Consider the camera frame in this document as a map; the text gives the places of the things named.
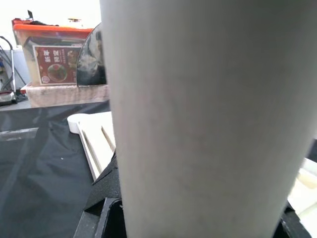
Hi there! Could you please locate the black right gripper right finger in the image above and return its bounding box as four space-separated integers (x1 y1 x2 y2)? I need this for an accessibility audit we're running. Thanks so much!
278 200 313 238

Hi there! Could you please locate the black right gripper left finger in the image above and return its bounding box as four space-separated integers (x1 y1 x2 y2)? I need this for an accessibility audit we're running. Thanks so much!
73 148 127 238

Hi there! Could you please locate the white plastic table top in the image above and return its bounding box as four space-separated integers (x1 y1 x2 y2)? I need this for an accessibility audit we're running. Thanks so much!
66 111 317 224

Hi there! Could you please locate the white plastic table leg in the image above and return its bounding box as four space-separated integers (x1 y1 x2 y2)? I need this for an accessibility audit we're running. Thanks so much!
99 0 317 238

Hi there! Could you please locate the black tablecloth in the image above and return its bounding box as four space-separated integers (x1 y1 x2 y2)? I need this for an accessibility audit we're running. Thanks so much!
0 100 317 238

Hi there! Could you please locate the narrow clear tape strip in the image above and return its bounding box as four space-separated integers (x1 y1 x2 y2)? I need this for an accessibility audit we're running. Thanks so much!
0 127 40 142

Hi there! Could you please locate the pink fleece cover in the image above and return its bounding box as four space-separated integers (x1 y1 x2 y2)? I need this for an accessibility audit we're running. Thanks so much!
21 83 111 109

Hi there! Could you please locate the dark glass pan lid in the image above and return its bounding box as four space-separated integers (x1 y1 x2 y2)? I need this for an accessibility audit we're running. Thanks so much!
76 22 109 87

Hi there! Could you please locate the orange-lid box with red poster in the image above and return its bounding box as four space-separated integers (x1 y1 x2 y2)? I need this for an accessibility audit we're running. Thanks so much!
12 23 100 86

